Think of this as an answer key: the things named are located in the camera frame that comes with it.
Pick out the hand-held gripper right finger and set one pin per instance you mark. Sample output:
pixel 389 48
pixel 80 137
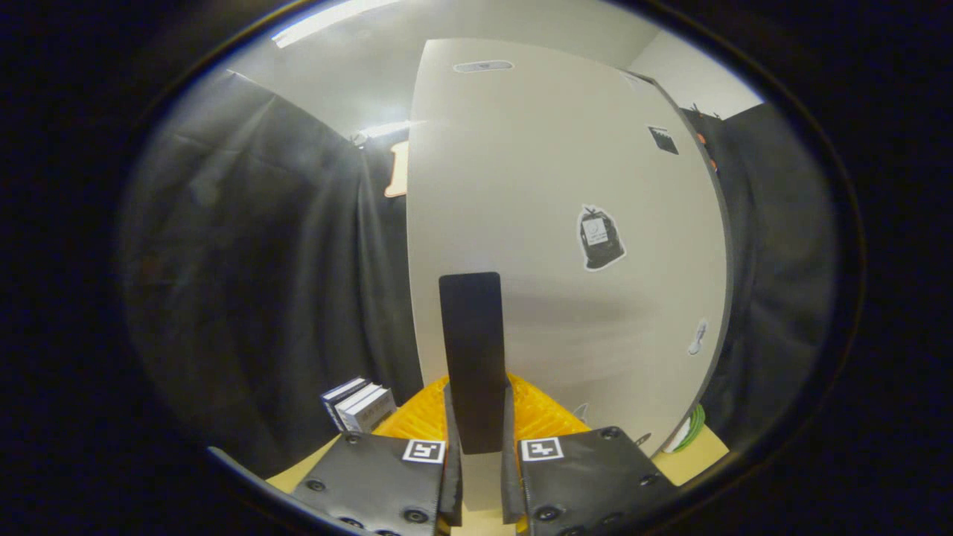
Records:
pixel 487 357

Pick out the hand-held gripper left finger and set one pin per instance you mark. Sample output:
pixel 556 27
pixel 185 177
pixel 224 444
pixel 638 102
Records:
pixel 456 357

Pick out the black backdrop cloth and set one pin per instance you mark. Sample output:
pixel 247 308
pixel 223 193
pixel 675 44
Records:
pixel 260 260

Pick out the white and blue box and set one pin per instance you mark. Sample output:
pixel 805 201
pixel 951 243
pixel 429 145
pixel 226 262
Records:
pixel 374 412
pixel 359 398
pixel 341 392

